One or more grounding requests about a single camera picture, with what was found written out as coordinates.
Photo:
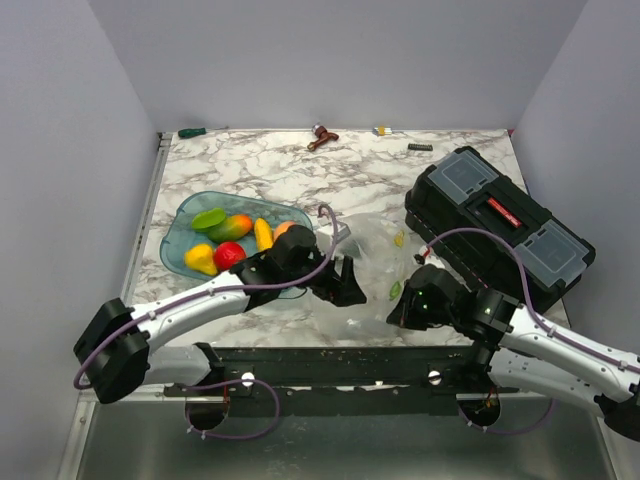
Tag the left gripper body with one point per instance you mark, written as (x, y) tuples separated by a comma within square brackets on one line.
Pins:
[(326, 285)]

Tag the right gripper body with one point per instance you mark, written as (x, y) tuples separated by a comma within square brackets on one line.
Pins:
[(421, 315)]

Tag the clear plastic bag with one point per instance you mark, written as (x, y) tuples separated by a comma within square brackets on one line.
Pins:
[(383, 260)]

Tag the orange fake peach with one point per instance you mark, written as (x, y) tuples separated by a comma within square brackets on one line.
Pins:
[(281, 229)]

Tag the yellow fake banana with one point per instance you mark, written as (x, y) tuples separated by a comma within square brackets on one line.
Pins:
[(263, 235)]

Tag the red fake apple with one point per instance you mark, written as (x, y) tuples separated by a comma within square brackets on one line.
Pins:
[(227, 254)]

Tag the yellow fake lemon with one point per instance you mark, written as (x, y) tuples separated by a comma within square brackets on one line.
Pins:
[(200, 258)]

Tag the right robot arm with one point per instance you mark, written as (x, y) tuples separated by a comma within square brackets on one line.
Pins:
[(522, 350)]

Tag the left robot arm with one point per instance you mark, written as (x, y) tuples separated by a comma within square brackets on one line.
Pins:
[(125, 347)]

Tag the fake mango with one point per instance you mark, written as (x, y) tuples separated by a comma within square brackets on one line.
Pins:
[(231, 229)]

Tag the green fake fruit slice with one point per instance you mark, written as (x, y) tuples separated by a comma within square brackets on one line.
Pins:
[(206, 220)]

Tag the black tool box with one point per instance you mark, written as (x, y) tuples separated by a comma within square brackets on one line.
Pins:
[(491, 225)]

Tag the small black chip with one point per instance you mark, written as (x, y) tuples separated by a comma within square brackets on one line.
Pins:
[(420, 147)]

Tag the brown tap fitting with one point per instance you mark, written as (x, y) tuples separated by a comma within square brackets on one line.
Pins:
[(322, 135)]

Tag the blue transparent tray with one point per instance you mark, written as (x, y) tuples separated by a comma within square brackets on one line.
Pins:
[(181, 237)]

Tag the yellow white small item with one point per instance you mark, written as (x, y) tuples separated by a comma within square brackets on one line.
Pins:
[(382, 131)]

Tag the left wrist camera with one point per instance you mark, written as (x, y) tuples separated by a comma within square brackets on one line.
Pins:
[(326, 235)]

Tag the green handle screwdriver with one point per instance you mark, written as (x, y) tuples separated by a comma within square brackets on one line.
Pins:
[(189, 133)]

